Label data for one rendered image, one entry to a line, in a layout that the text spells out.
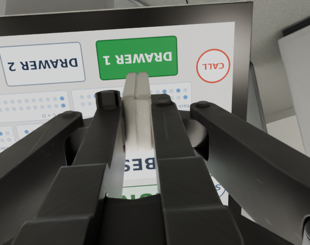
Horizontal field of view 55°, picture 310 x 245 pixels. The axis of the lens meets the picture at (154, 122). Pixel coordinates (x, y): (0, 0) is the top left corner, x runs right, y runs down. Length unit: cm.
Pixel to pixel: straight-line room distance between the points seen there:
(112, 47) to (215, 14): 12
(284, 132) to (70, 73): 356
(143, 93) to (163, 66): 20
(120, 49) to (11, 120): 16
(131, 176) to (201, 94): 15
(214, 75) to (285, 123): 349
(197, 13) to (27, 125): 25
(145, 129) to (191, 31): 22
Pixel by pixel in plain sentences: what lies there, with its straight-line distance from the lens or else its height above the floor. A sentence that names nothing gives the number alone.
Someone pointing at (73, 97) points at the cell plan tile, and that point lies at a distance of 37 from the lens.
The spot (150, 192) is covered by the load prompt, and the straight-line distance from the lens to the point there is 42.
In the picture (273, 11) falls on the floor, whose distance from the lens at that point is 208.
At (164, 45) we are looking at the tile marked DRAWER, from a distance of 35.
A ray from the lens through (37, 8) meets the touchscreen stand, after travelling 53.
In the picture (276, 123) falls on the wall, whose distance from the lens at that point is 390.
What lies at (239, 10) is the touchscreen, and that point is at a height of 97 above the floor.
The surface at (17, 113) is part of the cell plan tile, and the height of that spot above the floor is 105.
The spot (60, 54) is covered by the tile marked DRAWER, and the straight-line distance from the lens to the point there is 36.
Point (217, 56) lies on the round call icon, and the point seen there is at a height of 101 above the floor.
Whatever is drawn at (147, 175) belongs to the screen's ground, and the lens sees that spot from 41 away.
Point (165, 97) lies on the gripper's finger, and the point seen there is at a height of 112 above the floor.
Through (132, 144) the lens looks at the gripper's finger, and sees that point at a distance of 15.
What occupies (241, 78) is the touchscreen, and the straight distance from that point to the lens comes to 38.
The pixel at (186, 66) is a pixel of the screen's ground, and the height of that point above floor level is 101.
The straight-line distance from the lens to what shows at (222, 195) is 44.
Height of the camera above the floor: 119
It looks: 19 degrees down
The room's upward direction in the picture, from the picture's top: 176 degrees clockwise
